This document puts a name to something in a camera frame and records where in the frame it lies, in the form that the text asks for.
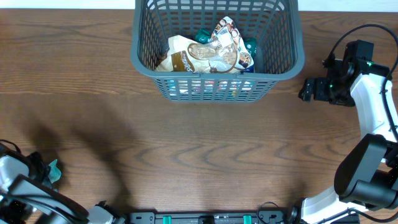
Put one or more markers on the light blue wipes packet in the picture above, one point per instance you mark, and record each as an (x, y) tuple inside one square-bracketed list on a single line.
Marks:
[(54, 173)]

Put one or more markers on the green Nescafe coffee bag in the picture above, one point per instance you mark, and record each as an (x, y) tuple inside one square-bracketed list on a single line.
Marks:
[(252, 46)]

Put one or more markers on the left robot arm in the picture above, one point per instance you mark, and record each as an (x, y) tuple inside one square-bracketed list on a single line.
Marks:
[(27, 186)]

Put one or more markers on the grey plastic basket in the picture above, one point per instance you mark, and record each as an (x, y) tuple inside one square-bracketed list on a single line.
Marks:
[(274, 25)]

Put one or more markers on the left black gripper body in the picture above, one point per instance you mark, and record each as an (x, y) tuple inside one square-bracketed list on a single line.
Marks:
[(41, 170)]

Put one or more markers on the brown snack pouch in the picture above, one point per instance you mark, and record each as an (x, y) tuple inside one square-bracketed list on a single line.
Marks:
[(178, 59)]

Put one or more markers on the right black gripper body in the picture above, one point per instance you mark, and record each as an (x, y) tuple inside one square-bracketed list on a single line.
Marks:
[(313, 89)]

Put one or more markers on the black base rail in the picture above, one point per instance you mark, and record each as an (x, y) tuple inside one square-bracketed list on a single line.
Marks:
[(272, 215)]

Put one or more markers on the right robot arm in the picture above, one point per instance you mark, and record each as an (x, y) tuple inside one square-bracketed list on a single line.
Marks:
[(366, 180)]

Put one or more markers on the colourful tissue pack strip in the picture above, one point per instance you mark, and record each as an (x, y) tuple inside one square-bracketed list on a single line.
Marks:
[(186, 86)]

